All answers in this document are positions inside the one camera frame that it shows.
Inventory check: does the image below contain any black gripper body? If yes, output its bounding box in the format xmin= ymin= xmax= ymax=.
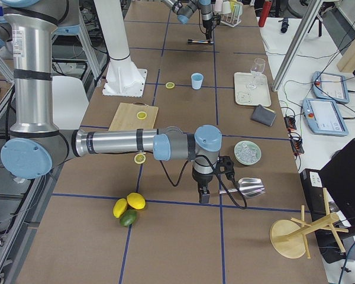
xmin=202 ymin=19 xmax=213 ymax=36
xmin=192 ymin=168 xmax=213 ymax=192

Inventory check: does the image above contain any yellow lemon slice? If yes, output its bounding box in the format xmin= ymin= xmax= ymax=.
xmin=165 ymin=82 xmax=175 ymax=89

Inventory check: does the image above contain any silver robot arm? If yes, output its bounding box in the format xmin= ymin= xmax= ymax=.
xmin=1 ymin=1 xmax=222 ymax=204
xmin=162 ymin=0 xmax=214 ymax=40

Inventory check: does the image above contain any pink plastic cup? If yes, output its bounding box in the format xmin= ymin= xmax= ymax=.
xmin=214 ymin=0 xmax=223 ymax=13

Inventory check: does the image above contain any white plastic cup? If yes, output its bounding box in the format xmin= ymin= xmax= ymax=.
xmin=221 ymin=1 xmax=231 ymax=15

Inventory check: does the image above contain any yellow-green plastic cup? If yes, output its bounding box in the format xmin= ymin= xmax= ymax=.
xmin=230 ymin=0 xmax=243 ymax=18

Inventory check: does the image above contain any light blue plastic cup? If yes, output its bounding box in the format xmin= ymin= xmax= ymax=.
xmin=191 ymin=73 xmax=204 ymax=90

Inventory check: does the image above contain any lemon slice beside board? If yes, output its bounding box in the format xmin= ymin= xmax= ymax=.
xmin=134 ymin=153 xmax=146 ymax=164

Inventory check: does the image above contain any yellow lemon right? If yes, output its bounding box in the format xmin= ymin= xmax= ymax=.
xmin=126 ymin=192 xmax=146 ymax=209

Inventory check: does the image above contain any yellow lemon left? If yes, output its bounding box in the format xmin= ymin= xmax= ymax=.
xmin=112 ymin=198 xmax=128 ymax=218

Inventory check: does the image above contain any steel muddler black cap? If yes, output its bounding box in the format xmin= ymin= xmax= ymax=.
xmin=187 ymin=39 xmax=214 ymax=45

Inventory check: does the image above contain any metal ice scoop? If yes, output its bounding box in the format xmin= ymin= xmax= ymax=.
xmin=228 ymin=177 xmax=266 ymax=199

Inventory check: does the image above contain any green bowl of ice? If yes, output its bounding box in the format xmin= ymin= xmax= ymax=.
xmin=234 ymin=141 xmax=262 ymax=166

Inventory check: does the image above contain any red bottle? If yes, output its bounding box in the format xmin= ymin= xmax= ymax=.
xmin=258 ymin=0 xmax=272 ymax=27

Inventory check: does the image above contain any clear wine glass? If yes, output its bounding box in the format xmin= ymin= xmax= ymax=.
xmin=246 ymin=58 xmax=266 ymax=90

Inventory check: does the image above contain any green lime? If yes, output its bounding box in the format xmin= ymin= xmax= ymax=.
xmin=120 ymin=209 xmax=138 ymax=227

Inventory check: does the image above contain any black folded umbrella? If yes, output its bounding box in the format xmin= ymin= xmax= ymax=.
xmin=280 ymin=17 xmax=289 ymax=34

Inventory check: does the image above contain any cream bear tray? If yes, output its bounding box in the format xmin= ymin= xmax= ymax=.
xmin=234 ymin=72 xmax=272 ymax=107

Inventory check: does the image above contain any grey folded cloth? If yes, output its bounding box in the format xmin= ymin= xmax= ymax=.
xmin=251 ymin=104 xmax=276 ymax=127

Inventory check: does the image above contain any wooden mug tree stand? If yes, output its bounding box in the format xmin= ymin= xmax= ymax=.
xmin=269 ymin=188 xmax=348 ymax=259

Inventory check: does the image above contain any wooden cutting board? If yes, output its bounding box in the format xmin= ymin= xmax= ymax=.
xmin=109 ymin=102 xmax=159 ymax=131

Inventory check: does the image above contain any lower blue teach pendant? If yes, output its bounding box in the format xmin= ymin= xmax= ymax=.
xmin=302 ymin=98 xmax=348 ymax=137

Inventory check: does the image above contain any blue teach pendant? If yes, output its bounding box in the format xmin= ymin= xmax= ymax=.
xmin=302 ymin=98 xmax=348 ymax=137
xmin=312 ymin=71 xmax=350 ymax=104

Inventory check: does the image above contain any upper blue teach pendant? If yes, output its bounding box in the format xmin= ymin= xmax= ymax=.
xmin=312 ymin=71 xmax=350 ymax=104

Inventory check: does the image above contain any black computer monitor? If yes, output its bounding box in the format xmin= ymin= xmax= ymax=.
xmin=319 ymin=138 xmax=355 ymax=228

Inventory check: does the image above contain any white chair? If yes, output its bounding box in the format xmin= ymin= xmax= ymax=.
xmin=52 ymin=76 xmax=89 ymax=130

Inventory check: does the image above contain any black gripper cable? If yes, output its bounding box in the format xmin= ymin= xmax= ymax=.
xmin=159 ymin=153 xmax=248 ymax=209

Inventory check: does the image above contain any white wire cup rack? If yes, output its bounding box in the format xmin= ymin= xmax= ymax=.
xmin=220 ymin=13 xmax=242 ymax=27

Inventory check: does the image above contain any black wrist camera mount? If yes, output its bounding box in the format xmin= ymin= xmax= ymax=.
xmin=216 ymin=156 xmax=235 ymax=179

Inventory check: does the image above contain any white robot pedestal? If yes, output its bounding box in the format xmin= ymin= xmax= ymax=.
xmin=94 ymin=0 xmax=147 ymax=98

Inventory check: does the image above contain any aluminium frame post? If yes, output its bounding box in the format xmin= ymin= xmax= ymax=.
xmin=272 ymin=0 xmax=324 ymax=92

